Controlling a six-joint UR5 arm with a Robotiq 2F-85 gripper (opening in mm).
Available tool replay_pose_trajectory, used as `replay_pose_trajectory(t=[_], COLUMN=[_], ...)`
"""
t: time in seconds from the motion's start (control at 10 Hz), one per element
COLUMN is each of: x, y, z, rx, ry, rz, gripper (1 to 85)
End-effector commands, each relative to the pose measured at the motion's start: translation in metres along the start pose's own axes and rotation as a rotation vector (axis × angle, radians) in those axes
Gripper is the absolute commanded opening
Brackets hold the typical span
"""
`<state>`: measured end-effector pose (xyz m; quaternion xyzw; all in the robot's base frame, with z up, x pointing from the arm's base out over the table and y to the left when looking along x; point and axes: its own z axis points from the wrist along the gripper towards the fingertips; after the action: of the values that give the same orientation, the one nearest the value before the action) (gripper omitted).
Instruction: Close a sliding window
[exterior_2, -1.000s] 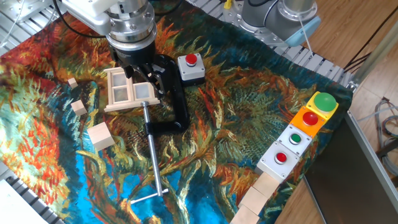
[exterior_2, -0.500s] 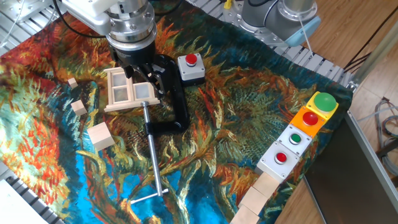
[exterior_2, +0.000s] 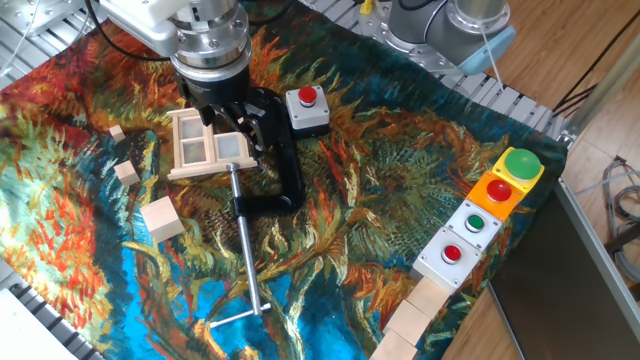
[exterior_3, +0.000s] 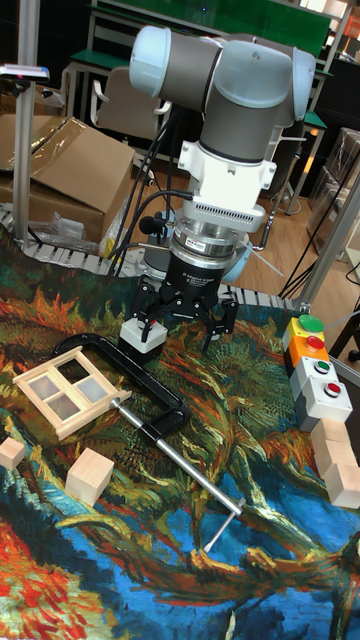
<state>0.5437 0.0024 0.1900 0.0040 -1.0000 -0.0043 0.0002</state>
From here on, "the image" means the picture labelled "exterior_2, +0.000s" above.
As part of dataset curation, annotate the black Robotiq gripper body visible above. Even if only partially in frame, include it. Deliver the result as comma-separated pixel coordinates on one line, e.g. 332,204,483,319
172,65,253,111

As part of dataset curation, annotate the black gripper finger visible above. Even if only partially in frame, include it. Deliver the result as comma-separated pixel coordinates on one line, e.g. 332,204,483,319
215,101,268,153
197,103,218,128

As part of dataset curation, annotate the small wooden sliding window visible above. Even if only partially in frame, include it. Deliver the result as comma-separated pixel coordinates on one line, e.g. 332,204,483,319
165,106,259,181

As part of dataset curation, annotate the black C-clamp with steel screw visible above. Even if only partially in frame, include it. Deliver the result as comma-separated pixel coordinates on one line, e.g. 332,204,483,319
208,87,306,330

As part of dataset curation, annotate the grey box with red button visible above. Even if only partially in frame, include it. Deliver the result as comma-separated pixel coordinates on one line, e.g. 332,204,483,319
410,227,484,295
284,85,332,140

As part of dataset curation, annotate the medium wooden cube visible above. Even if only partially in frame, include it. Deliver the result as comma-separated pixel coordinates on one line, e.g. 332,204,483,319
113,160,142,187

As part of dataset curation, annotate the large wooden cube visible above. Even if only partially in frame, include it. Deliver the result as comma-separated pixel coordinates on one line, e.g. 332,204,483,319
139,195,187,245

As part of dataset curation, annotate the colourful sunflower painting cloth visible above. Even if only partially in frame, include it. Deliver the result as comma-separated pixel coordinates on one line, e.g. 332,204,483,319
0,0,569,360

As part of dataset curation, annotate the grey box with green button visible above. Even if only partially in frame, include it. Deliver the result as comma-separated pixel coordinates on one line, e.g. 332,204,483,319
443,199,503,252

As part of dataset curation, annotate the wooden block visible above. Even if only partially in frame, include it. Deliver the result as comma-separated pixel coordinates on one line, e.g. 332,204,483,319
405,276,451,320
382,298,432,347
368,328,419,360

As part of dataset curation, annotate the orange box with red button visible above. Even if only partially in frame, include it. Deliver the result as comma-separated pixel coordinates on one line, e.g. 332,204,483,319
465,170,526,223

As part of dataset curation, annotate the yellow box green mushroom button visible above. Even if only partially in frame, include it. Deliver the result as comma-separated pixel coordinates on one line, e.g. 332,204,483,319
491,146,546,194

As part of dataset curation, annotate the dark flat panel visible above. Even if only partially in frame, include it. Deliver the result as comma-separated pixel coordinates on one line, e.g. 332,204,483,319
488,179,640,360

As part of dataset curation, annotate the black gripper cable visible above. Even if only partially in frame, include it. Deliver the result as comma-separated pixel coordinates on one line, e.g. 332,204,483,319
84,0,171,64

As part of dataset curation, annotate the black floor cable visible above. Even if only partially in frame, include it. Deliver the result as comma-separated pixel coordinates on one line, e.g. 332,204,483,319
552,9,640,116

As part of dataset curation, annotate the aluminium frame post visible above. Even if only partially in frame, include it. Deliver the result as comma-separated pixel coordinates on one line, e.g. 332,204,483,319
559,44,640,146

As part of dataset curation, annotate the grey cable bundle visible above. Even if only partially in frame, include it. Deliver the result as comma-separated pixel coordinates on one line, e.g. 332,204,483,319
574,157,640,284

